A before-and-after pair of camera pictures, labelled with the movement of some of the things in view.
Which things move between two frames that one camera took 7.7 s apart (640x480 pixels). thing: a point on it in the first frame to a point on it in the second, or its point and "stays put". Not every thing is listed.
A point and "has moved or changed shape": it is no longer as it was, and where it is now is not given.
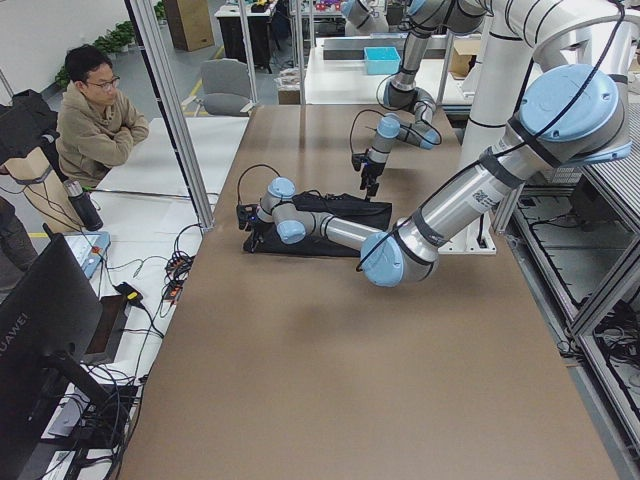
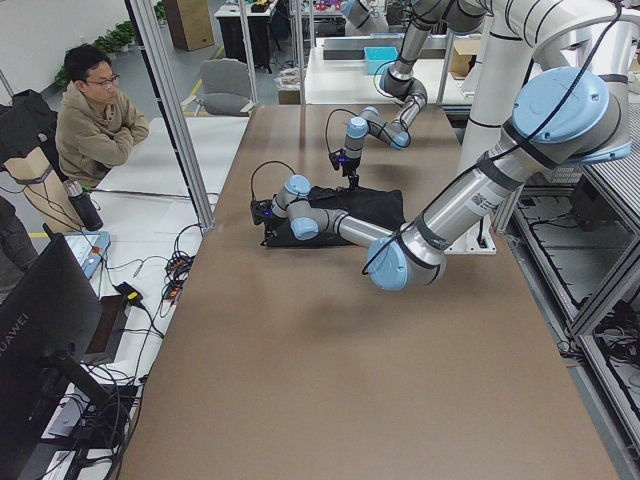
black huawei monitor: (50, 321) stays put
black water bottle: (85, 203) stays put
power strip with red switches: (177, 269) stays put
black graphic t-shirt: (375, 214) has moved or changed shape
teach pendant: (90, 248) stays put
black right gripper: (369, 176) to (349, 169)
